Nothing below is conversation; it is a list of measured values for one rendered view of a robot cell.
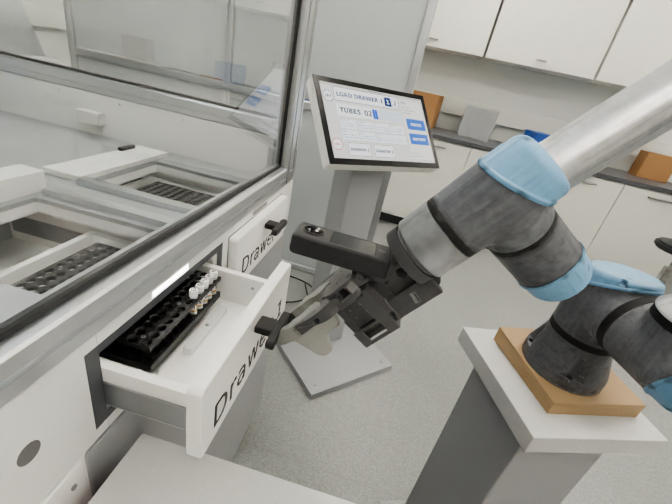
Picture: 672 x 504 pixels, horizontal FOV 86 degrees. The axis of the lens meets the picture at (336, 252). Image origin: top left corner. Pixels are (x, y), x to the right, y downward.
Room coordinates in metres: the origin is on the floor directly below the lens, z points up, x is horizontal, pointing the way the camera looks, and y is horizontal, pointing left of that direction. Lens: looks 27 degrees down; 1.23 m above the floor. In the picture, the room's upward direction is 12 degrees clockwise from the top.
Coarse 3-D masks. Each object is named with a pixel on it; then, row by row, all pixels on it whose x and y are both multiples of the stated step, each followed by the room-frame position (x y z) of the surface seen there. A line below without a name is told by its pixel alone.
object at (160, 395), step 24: (240, 288) 0.50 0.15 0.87; (240, 312) 0.48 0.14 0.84; (216, 336) 0.41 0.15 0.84; (168, 360) 0.35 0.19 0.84; (192, 360) 0.36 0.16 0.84; (120, 384) 0.27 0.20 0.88; (144, 384) 0.26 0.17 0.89; (168, 384) 0.27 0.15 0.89; (120, 408) 0.27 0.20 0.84; (144, 408) 0.26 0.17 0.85; (168, 408) 0.26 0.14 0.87
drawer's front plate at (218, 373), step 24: (288, 264) 0.52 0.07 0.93; (264, 288) 0.43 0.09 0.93; (264, 312) 0.41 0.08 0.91; (240, 336) 0.33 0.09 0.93; (216, 360) 0.28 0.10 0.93; (240, 360) 0.33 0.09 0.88; (192, 384) 0.25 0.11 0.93; (216, 384) 0.27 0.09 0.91; (240, 384) 0.34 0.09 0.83; (192, 408) 0.24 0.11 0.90; (192, 432) 0.24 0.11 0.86
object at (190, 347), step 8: (216, 312) 0.45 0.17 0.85; (224, 312) 0.46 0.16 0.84; (208, 320) 0.43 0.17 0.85; (216, 320) 0.44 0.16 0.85; (200, 328) 0.41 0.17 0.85; (208, 328) 0.41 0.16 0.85; (192, 336) 0.39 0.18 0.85; (200, 336) 0.39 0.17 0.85; (192, 344) 0.38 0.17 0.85; (200, 344) 0.39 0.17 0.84; (184, 352) 0.37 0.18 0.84; (192, 352) 0.37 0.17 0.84
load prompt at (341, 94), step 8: (336, 88) 1.32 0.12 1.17; (344, 88) 1.35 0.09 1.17; (336, 96) 1.30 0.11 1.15; (344, 96) 1.33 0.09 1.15; (352, 96) 1.35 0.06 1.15; (360, 96) 1.38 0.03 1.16; (368, 96) 1.40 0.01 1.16; (376, 96) 1.43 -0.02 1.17; (384, 96) 1.46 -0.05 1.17; (368, 104) 1.38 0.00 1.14; (376, 104) 1.41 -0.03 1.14; (384, 104) 1.43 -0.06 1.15; (392, 104) 1.46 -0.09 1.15
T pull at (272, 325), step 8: (288, 312) 0.41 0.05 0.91; (264, 320) 0.38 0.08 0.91; (272, 320) 0.39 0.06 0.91; (280, 320) 0.39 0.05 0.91; (256, 328) 0.37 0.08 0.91; (264, 328) 0.37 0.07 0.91; (272, 328) 0.37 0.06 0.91; (280, 328) 0.37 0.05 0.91; (272, 336) 0.36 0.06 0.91; (272, 344) 0.34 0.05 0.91
